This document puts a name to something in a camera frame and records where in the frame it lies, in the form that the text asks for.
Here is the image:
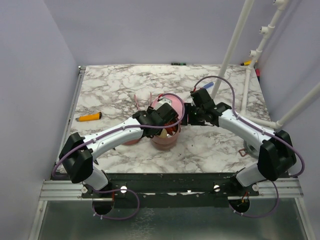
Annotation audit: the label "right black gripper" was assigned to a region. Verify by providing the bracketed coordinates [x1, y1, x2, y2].
[179, 102, 205, 126]

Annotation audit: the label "pink food plate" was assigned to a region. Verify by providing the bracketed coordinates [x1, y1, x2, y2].
[151, 94, 183, 119]

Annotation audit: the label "white steamed bun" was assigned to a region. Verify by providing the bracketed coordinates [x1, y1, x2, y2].
[159, 129, 168, 139]

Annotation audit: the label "pink steel lunch pot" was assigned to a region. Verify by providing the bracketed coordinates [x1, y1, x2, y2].
[151, 124, 181, 145]

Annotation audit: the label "dark red steel lunch pot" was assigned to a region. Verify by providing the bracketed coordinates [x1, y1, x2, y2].
[151, 141, 176, 151]

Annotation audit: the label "pink food tongs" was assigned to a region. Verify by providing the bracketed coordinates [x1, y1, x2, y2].
[133, 92, 153, 111]

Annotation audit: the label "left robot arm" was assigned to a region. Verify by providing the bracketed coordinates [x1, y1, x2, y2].
[59, 103, 178, 198]

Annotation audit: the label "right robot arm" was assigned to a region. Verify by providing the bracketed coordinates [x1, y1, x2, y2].
[182, 102, 297, 196]

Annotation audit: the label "red sausage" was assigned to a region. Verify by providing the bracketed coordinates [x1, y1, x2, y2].
[166, 125, 179, 136]

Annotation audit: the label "red blue screwdriver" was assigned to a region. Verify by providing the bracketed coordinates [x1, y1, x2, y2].
[202, 81, 214, 89]

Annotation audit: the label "dark pink round lid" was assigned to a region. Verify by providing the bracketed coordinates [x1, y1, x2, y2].
[123, 139, 140, 146]

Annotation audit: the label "transparent grey pot lid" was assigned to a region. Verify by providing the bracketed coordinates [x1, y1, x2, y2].
[238, 140, 259, 159]

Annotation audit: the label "green black screwdriver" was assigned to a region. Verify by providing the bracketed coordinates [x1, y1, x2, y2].
[171, 62, 187, 66]

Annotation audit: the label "yellow utility knife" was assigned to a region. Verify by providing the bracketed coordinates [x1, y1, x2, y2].
[75, 112, 102, 122]

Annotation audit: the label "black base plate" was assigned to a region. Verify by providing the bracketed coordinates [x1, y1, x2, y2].
[49, 171, 261, 208]

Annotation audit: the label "aluminium table edge rail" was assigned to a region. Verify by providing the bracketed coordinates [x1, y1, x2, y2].
[54, 65, 87, 166]

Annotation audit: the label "white pipe frame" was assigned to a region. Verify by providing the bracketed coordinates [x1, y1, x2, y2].
[209, 0, 320, 130]

